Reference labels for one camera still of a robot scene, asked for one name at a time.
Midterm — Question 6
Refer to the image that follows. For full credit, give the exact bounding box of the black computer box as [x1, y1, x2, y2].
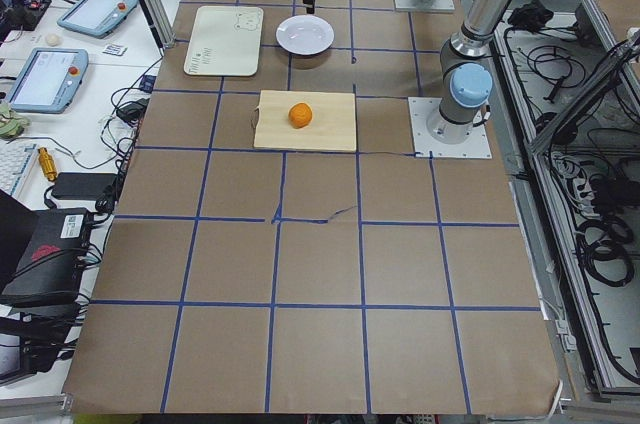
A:
[1, 208, 92, 308]

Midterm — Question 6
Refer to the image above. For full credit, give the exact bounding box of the gold metal cylinder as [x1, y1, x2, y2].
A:
[38, 147, 58, 182]

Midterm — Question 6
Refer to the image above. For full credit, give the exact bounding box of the wooden cutting board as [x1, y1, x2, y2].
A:
[254, 90, 357, 152]

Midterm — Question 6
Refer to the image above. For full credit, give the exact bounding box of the small printed card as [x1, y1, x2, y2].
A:
[103, 44, 127, 57]

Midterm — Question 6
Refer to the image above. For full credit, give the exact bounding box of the white keyboard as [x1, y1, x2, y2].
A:
[1, 141, 37, 197]

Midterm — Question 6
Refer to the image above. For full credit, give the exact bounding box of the near blue teach pendant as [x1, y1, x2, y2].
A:
[7, 48, 89, 114]

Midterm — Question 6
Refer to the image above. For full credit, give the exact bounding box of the cream bear tray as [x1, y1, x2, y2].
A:
[183, 6, 264, 77]

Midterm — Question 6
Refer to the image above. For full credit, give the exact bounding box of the small white ball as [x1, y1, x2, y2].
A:
[45, 33, 61, 47]

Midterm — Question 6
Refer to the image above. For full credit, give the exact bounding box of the black power brick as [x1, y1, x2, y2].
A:
[51, 172, 116, 200]

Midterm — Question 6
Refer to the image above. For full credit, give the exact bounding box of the far blue teach pendant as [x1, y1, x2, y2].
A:
[57, 0, 138, 38]

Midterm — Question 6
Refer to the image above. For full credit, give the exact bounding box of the orange fruit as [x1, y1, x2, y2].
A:
[288, 102, 313, 129]

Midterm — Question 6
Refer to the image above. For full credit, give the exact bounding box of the blue teach pendant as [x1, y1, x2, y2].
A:
[57, 0, 138, 38]
[7, 48, 89, 114]

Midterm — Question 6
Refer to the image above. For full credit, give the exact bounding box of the white round plate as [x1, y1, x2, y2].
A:
[276, 14, 335, 56]

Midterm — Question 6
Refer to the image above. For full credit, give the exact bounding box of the green plush toy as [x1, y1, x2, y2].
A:
[0, 102, 31, 140]

